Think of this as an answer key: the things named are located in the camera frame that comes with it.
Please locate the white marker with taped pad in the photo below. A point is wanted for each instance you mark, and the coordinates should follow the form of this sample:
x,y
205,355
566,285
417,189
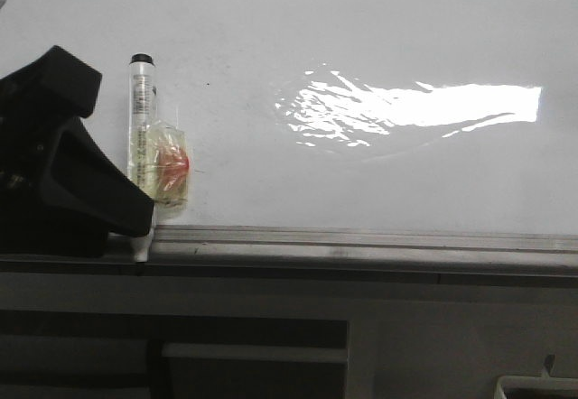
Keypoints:
x,y
158,162

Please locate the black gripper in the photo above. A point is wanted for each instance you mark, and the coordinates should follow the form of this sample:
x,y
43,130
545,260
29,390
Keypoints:
x,y
60,194

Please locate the white whiteboard with metal frame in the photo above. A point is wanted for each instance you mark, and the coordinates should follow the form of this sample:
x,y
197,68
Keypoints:
x,y
361,134

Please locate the white shelf bar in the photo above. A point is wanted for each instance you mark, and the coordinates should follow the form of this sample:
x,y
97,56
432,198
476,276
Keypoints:
x,y
257,353

